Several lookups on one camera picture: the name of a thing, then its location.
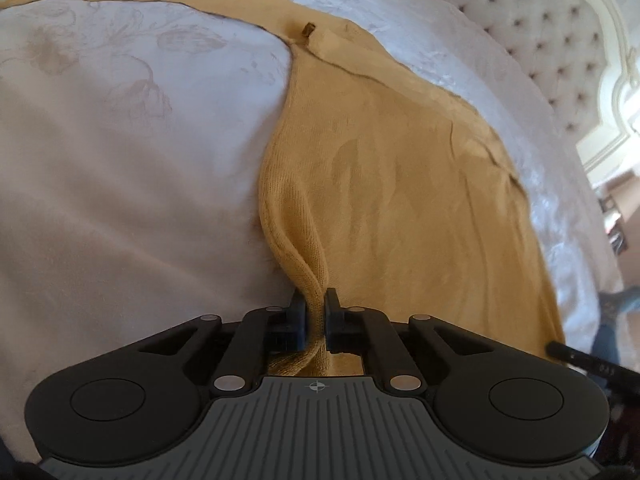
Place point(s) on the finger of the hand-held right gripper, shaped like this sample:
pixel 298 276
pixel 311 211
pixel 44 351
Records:
pixel 575 358

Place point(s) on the white floral bed cover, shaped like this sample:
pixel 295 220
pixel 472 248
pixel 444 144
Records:
pixel 125 170

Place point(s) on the tufted cream headboard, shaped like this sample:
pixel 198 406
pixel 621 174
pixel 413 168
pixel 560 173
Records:
pixel 525 25

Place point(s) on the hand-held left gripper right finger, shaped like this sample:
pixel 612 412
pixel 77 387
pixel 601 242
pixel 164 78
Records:
pixel 331 321

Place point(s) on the yellow knit sweater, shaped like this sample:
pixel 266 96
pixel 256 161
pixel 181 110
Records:
pixel 375 185

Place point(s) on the person's leg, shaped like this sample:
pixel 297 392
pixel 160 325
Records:
pixel 617 322

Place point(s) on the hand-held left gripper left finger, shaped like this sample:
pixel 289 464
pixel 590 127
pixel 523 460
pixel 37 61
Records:
pixel 299 321

